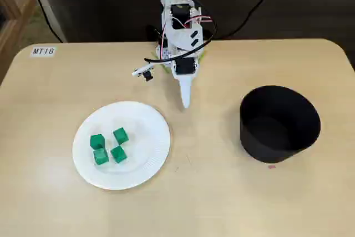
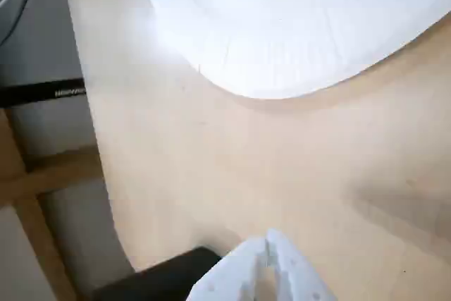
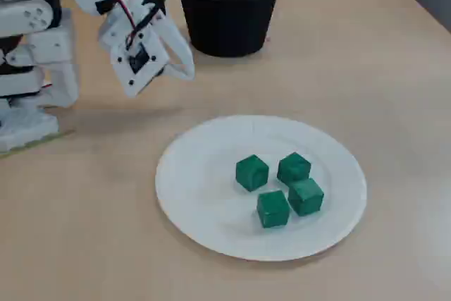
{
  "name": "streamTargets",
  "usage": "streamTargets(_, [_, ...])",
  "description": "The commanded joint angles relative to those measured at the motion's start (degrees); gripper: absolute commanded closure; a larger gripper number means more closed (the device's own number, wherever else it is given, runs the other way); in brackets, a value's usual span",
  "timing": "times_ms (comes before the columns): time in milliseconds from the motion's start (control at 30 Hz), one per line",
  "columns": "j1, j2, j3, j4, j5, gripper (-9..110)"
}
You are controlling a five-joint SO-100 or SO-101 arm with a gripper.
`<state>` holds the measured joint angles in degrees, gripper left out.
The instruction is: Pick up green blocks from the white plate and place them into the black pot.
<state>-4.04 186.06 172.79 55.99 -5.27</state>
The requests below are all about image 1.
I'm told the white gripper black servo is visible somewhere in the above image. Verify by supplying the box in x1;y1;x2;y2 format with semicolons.
171;57;199;109

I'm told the green block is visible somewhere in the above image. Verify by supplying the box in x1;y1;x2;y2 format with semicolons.
113;127;130;145
93;148;109;165
110;145;128;163
89;133;106;149

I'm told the white paper plate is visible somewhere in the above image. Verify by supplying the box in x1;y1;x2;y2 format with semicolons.
72;100;171;191

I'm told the black round pot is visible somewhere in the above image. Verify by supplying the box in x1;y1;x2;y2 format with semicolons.
239;85;322;164

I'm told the green base mounting tape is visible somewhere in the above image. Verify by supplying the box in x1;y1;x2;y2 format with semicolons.
151;50;207;74

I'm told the white MT18 label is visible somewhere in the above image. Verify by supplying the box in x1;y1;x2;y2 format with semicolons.
30;47;56;58

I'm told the wooden furniture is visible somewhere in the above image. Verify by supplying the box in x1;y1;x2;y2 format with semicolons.
0;0;37;74

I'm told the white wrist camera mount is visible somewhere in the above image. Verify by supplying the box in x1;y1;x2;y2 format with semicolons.
131;64;155;82

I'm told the red black servo wire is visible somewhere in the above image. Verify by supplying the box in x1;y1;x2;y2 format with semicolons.
183;14;214;28

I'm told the white metal frame bar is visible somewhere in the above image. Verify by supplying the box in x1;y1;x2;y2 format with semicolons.
24;0;69;43

